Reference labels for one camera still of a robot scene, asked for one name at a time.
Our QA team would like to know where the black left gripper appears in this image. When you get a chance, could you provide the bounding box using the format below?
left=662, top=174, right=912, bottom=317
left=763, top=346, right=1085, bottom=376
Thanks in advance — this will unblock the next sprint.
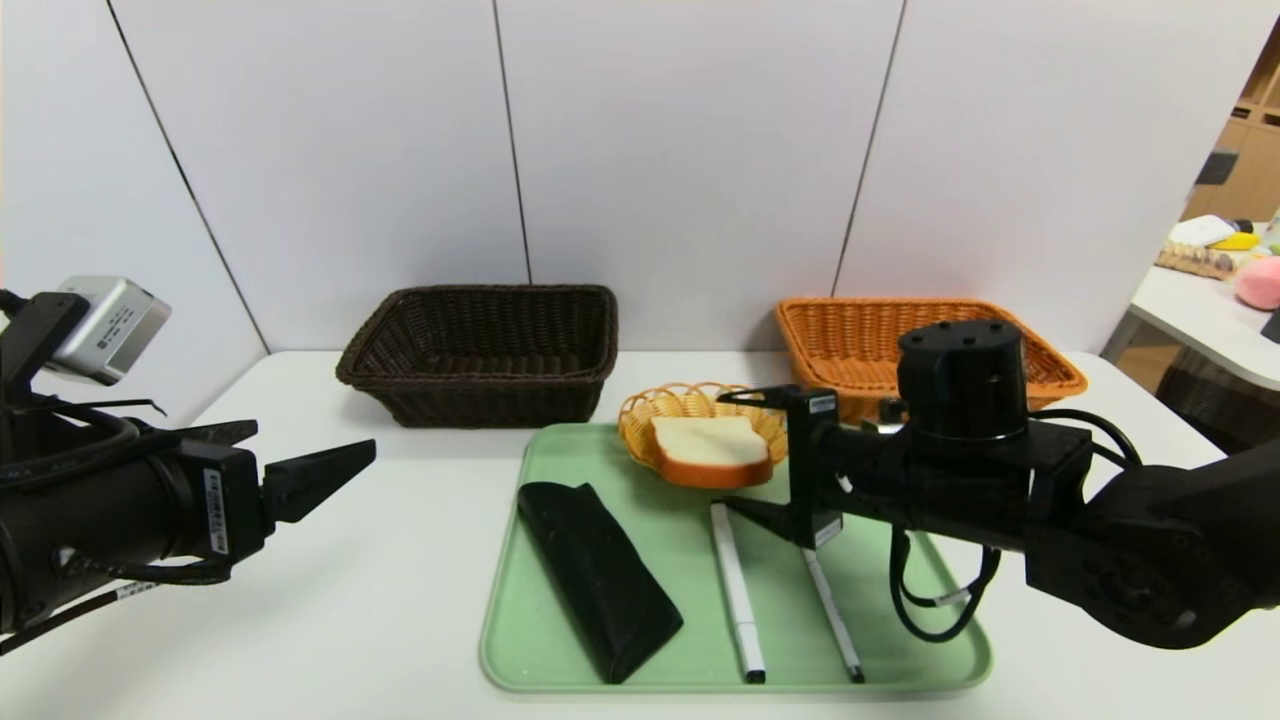
left=0, top=418, right=377, bottom=634

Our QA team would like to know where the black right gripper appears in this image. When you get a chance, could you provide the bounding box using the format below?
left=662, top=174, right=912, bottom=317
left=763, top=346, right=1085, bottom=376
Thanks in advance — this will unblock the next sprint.
left=709, top=384, right=913, bottom=550

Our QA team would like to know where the toy bread slice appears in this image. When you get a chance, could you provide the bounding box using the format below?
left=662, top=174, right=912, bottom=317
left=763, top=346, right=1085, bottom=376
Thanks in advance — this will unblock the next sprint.
left=650, top=415, right=773, bottom=489

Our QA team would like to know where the thin white pen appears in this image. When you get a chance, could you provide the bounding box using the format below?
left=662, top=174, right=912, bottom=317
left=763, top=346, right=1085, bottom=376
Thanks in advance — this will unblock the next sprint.
left=805, top=548, right=866, bottom=683

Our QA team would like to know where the black soft pouch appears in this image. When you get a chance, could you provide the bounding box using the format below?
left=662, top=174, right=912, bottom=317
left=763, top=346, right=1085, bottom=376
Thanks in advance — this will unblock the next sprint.
left=517, top=481, right=685, bottom=685

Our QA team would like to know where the small yellow wicker basket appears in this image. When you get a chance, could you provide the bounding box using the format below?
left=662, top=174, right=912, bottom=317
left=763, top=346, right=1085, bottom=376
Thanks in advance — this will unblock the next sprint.
left=617, top=382, right=791, bottom=473

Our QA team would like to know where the orange wicker basket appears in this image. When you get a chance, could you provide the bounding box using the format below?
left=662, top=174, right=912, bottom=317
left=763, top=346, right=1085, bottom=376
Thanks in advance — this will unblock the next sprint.
left=775, top=297, right=1089, bottom=426

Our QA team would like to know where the dark brown wicker basket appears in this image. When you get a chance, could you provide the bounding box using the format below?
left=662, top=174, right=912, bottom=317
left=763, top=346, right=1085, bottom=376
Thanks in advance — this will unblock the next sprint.
left=336, top=285, right=619, bottom=430

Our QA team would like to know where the light green plastic tray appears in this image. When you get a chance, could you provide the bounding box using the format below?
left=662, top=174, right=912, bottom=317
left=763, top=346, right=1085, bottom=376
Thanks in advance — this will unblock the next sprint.
left=480, top=422, right=993, bottom=693

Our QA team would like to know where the thick white marker pen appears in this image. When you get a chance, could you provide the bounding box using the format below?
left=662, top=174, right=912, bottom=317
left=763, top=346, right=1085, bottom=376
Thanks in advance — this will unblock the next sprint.
left=710, top=503, right=767, bottom=684

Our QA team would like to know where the white side table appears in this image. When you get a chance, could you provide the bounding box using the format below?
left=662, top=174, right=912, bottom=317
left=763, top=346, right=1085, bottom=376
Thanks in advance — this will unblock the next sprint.
left=1130, top=262, right=1280, bottom=393

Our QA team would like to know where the brown egg tray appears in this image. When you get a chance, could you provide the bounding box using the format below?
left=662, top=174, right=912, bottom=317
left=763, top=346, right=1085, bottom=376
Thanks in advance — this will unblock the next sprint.
left=1155, top=242, right=1238, bottom=281

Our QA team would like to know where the white box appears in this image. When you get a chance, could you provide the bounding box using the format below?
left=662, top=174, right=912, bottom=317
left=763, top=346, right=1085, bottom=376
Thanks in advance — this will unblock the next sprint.
left=1168, top=214, right=1238, bottom=248

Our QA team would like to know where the pink plush toy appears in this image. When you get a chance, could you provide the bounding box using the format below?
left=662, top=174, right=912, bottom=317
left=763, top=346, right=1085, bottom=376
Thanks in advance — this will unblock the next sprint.
left=1232, top=255, right=1280, bottom=311

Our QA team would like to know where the wooden shelf cabinet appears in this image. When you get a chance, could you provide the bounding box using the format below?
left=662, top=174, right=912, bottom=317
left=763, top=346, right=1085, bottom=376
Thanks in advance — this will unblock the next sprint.
left=1180, top=10, right=1280, bottom=226

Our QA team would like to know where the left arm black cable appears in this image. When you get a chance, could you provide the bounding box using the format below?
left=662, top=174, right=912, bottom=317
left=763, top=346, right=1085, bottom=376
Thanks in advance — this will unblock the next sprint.
left=0, top=395, right=236, bottom=656

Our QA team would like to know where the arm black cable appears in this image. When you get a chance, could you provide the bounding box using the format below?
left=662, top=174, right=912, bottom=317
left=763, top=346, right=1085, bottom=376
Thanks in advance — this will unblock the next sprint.
left=888, top=525, right=1003, bottom=644
left=0, top=395, right=236, bottom=656

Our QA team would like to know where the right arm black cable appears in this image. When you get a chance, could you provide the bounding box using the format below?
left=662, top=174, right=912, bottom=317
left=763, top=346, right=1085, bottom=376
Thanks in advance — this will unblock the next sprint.
left=888, top=525, right=1003, bottom=644

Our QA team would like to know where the black left camera bracket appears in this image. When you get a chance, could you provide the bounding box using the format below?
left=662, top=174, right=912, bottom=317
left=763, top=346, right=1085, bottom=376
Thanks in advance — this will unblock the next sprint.
left=0, top=292, right=91, bottom=401

